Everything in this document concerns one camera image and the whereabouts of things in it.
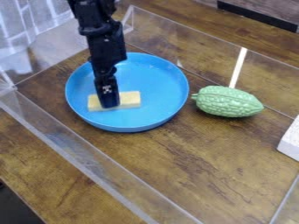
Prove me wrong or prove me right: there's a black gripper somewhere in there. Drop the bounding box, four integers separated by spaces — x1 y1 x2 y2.
67 0 127 109

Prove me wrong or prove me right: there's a yellow wooden block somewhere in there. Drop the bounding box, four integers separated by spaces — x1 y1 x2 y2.
88 91 141 112

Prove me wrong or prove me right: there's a blue round tray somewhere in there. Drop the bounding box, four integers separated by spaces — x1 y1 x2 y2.
64 52 189 132

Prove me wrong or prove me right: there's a white speckled foam block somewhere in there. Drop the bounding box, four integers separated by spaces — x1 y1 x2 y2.
276 115 299 162

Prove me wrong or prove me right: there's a green bitter gourd toy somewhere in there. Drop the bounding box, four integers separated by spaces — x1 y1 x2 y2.
191 86 264 117

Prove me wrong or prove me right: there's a dark baseboard strip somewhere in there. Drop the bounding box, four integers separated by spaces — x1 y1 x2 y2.
216 0 299 33

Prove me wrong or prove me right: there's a clear acrylic enclosure wall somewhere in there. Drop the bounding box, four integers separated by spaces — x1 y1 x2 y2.
0 0 299 224

